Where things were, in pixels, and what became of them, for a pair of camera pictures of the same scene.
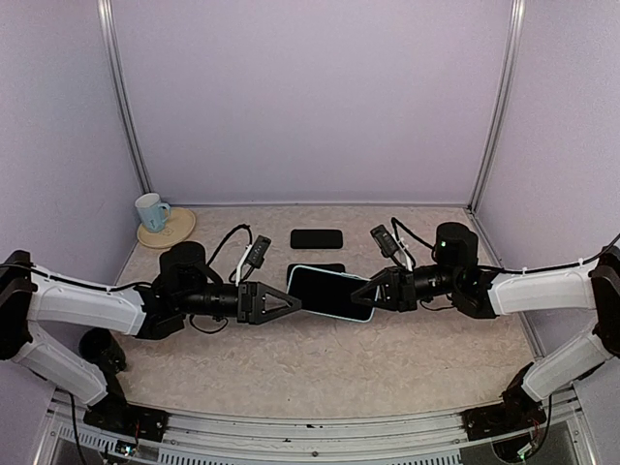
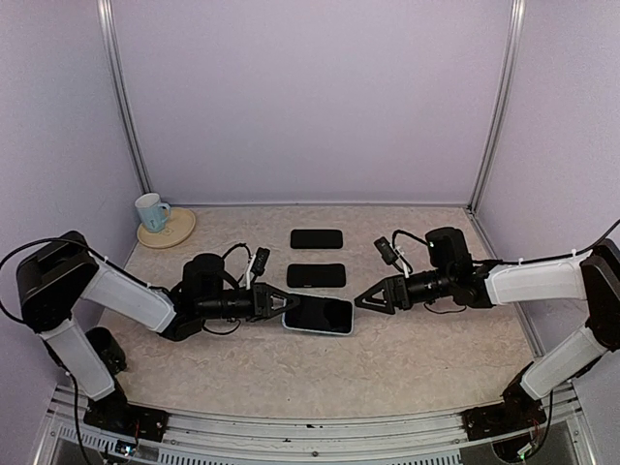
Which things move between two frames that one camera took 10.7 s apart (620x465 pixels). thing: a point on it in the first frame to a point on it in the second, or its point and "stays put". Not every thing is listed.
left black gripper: (251, 308) stays put
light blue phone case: (327, 293) to (321, 315)
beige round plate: (178, 228) stays put
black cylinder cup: (98, 346) stays put
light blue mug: (152, 213) stays put
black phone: (328, 293) to (321, 313)
